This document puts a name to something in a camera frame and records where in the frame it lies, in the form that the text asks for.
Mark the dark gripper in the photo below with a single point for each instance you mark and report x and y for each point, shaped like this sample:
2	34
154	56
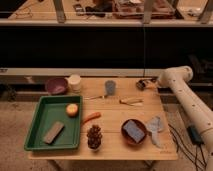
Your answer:
143	83

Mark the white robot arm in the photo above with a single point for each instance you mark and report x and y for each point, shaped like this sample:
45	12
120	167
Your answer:
177	78

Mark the grey blue cup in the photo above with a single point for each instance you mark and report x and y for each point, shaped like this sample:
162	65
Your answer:
110	87

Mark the wooden folding table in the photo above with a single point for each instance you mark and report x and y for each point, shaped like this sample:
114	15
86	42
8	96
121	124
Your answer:
113	115

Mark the small metal spoon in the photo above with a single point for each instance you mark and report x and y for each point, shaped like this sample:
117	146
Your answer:
96	97

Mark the crumpled blue grey cloth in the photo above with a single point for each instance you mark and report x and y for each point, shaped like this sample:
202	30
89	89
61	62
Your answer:
154	126

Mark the blue grey sponge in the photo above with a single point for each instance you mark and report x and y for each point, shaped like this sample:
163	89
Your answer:
134	131

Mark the brown wooden bowl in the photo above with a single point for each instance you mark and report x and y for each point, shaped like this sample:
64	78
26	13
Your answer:
127	138

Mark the orange carrot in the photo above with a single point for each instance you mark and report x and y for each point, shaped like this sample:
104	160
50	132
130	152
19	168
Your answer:
91	116

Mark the white cup stack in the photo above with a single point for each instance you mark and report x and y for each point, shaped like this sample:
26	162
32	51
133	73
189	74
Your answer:
75	82

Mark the brown pine cone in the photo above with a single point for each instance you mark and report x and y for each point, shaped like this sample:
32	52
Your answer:
94	136

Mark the yellow apple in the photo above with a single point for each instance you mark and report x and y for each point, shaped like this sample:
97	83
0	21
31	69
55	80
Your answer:
72	110

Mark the black power adapter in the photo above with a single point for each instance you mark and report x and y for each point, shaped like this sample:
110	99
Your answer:
194	135

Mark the purple bowl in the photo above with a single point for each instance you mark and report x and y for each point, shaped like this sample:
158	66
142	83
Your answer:
56	86

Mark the green plastic tray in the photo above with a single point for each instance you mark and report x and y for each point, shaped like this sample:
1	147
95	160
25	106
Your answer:
49	110

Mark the grey sponge block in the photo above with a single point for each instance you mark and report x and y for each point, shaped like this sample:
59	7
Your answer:
51	134

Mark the cluttered background shelf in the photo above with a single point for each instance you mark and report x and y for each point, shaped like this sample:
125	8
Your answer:
107	13

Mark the wooden handled brush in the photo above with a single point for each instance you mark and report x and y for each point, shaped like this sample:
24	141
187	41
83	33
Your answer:
133	101

